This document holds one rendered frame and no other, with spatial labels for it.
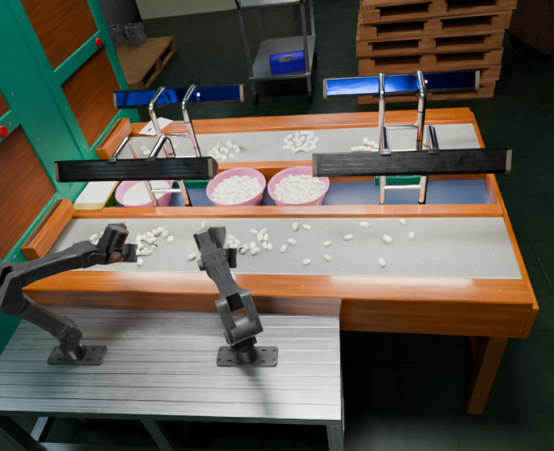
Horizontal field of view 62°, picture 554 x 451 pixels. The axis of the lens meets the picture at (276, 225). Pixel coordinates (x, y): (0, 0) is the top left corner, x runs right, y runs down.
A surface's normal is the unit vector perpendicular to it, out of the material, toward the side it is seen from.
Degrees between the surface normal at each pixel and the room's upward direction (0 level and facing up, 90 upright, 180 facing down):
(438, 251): 0
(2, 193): 90
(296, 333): 0
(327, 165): 58
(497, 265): 0
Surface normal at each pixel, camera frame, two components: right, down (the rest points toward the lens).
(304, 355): -0.13, -0.74
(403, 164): -0.18, 0.18
